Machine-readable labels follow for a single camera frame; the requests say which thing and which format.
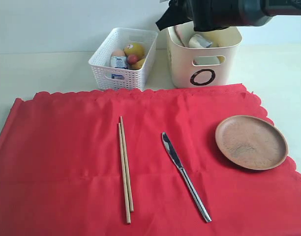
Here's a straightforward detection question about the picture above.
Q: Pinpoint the stainless steel cup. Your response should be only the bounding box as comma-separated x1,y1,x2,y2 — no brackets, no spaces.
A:
188,34,213,48

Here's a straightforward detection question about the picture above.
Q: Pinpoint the red strawberry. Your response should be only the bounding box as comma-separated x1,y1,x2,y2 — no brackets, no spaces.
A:
127,54,139,65

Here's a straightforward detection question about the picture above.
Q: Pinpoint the brown egg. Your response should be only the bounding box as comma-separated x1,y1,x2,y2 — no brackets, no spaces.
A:
112,49,126,57

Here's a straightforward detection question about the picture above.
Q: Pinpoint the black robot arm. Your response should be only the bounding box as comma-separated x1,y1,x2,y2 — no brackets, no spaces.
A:
156,0,301,32

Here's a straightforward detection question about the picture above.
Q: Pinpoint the cream plastic bin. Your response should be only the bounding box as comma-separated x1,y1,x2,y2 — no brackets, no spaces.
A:
167,22,242,88

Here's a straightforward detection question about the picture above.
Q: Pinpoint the stainless steel knife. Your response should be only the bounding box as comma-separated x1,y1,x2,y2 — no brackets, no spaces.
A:
161,132,212,223

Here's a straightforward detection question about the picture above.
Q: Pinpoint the wooden chopstick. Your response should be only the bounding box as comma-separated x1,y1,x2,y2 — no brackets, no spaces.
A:
120,116,134,212
118,123,131,224

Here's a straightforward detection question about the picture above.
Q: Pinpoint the blue white milk carton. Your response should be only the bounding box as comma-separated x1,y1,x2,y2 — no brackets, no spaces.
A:
110,56,128,80

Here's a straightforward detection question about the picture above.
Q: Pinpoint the white perforated plastic basket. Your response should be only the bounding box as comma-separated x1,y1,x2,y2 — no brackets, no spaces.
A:
89,28,158,90

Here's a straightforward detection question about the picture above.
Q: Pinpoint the white ceramic bowl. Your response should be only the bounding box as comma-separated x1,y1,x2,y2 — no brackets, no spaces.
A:
174,25,221,65

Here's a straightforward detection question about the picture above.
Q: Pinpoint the yellow lemon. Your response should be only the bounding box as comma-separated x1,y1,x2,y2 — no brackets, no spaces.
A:
124,42,145,59

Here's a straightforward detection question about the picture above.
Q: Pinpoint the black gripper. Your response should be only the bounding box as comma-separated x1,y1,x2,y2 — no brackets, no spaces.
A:
155,0,197,31

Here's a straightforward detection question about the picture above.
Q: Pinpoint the brown wooden plate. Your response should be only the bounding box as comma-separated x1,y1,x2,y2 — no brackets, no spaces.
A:
215,115,288,171

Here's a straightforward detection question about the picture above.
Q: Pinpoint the wooden chopstick left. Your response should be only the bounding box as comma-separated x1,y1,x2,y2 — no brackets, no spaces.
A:
118,123,131,224

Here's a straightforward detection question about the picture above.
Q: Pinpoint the yellow cheese wedge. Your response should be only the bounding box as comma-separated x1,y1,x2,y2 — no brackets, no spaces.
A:
131,58,146,70

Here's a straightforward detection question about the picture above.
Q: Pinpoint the red scalloped table cloth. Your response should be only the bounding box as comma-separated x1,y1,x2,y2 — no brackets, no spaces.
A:
0,84,301,236

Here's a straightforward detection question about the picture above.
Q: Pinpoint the wooden chopstick right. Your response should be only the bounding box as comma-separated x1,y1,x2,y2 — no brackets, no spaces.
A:
120,116,134,212

